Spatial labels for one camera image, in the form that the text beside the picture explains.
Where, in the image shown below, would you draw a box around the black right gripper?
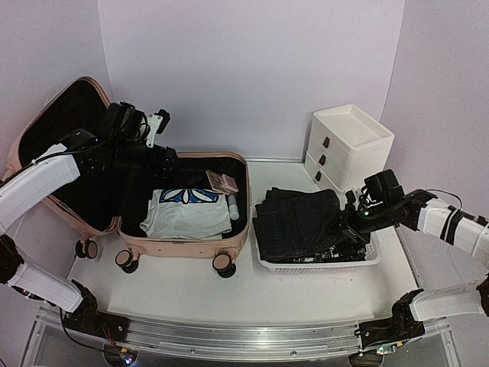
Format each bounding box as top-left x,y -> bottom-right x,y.
326,202 -> 392,245

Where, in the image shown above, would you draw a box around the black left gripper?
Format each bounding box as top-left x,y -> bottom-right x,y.
109,137 -> 180,178

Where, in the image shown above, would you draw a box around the pink hard-shell suitcase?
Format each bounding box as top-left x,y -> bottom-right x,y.
7,76 -> 251,278

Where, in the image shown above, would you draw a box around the white perforated plastic basket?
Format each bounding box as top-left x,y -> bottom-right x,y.
252,192 -> 382,275

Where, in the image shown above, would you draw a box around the black white patterned garment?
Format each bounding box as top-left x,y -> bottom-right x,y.
287,239 -> 367,264

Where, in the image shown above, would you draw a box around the white three-drawer storage cabinet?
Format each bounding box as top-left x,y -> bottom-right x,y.
304,104 -> 394,193

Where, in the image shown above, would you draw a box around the dark denim jeans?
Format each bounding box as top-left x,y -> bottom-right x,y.
253,187 -> 341,262

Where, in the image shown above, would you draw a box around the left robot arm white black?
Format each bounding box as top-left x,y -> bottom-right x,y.
1,129 -> 163,335

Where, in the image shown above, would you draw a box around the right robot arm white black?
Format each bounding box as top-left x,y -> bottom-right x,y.
339,190 -> 488,344

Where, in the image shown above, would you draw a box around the pink eyeshadow palette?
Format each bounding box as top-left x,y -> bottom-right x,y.
206,170 -> 238,195

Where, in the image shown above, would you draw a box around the small white tube bottle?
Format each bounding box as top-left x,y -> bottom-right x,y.
226,194 -> 240,221

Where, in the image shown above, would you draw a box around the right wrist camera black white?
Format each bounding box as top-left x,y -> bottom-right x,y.
354,169 -> 405,211

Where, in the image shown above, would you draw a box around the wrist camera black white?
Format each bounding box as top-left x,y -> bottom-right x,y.
354,169 -> 405,211
101,101 -> 171,148

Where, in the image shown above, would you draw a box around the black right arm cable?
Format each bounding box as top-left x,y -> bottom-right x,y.
431,189 -> 463,209

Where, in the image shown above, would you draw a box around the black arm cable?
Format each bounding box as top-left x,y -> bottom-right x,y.
60,309 -> 115,352
431,189 -> 463,209

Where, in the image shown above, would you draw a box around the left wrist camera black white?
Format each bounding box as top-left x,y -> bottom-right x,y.
101,101 -> 171,148

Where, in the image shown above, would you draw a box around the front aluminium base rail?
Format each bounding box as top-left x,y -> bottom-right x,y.
34,301 -> 448,359

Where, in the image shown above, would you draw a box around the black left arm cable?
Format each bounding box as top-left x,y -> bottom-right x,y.
60,309 -> 115,352

